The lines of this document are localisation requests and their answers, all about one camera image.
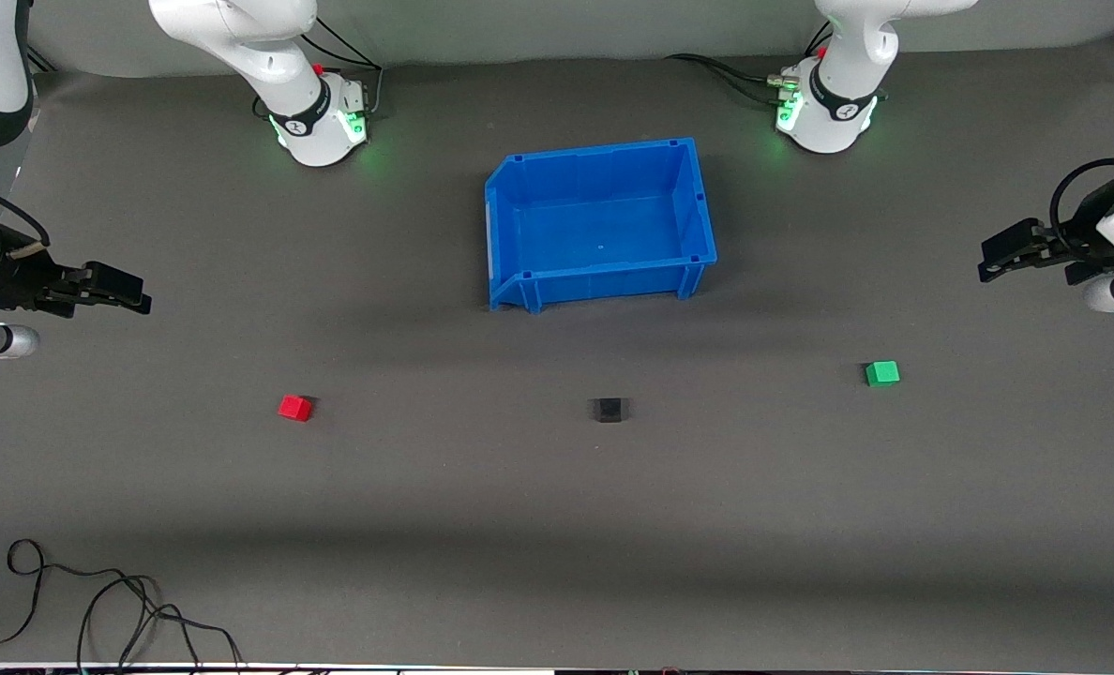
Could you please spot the dark grey table mat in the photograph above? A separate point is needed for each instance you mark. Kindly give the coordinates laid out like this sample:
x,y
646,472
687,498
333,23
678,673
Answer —
x,y
557,525

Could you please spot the small black cube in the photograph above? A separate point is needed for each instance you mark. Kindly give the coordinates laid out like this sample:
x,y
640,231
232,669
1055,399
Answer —
x,y
608,410

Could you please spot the aluminium frame rail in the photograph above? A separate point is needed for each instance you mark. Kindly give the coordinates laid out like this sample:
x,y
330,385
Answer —
x,y
41,61

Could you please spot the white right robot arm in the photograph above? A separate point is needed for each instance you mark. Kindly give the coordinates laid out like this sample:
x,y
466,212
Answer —
x,y
276,56

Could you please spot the blue plastic storage bin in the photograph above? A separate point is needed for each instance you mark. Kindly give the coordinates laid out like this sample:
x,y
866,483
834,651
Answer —
x,y
599,225

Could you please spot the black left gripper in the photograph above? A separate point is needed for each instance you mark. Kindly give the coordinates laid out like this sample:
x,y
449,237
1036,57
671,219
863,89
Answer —
x,y
1069,246

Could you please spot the small green cube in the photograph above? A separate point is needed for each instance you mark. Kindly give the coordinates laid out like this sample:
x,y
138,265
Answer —
x,y
882,373

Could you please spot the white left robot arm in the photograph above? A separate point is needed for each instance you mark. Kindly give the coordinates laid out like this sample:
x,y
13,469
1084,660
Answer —
x,y
843,56

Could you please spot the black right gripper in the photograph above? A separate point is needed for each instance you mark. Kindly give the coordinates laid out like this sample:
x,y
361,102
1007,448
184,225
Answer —
x,y
15,279

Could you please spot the small red cube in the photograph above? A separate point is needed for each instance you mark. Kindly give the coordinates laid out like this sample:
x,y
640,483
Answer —
x,y
294,408

